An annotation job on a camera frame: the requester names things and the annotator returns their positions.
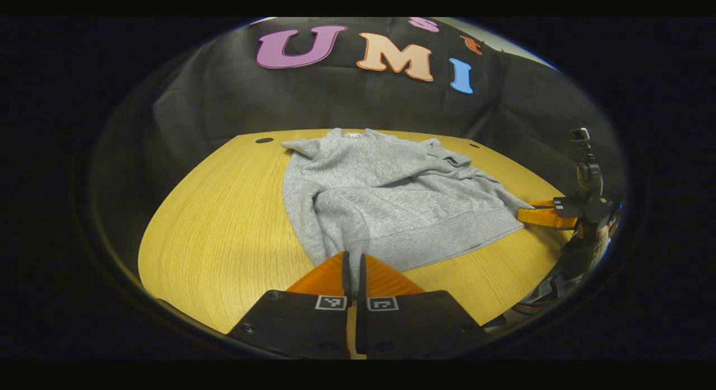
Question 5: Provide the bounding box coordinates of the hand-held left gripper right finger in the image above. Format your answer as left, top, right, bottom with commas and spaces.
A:
356, 253, 491, 360

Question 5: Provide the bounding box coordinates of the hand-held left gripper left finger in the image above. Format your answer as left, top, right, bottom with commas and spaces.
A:
228, 251, 353, 360

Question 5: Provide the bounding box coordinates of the black backdrop cloth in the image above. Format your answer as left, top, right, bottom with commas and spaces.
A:
92, 17, 626, 223

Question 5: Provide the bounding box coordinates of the grey sweatshirt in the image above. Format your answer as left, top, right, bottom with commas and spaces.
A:
281, 128, 533, 274

